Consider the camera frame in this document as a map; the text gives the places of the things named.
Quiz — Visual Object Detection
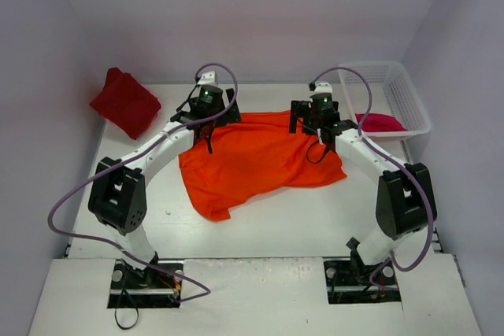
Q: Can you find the orange t shirt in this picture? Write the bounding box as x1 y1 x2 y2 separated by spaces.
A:
179 110 347 222

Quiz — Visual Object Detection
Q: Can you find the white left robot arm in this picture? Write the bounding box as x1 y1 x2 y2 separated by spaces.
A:
88 83 241 289

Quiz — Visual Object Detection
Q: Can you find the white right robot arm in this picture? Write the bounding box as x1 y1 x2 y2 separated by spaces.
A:
289 92 437 282

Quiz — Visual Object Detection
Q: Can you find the magenta t shirt in basket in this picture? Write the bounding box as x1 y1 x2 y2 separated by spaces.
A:
362 113 406 133

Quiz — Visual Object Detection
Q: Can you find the white plastic basket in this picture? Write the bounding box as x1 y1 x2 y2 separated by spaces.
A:
338 61 432 141

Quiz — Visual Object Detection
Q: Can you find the folded dark red t shirt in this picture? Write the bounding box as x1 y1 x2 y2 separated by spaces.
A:
89 67 161 140

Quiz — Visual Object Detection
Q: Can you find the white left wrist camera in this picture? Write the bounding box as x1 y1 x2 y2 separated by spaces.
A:
195 70 218 86

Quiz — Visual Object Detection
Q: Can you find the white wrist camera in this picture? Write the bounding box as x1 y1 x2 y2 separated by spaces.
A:
195 70 218 86
309 81 333 98

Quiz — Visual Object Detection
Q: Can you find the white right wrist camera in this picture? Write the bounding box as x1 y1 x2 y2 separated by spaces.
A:
309 81 333 98

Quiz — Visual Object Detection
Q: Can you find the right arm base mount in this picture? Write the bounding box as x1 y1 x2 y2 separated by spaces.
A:
323 238 402 305

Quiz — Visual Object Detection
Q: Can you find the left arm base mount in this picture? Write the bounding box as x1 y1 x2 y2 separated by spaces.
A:
107 260 182 309

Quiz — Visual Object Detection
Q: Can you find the black cable loop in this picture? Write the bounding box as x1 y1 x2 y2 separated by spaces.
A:
114 288 139 330

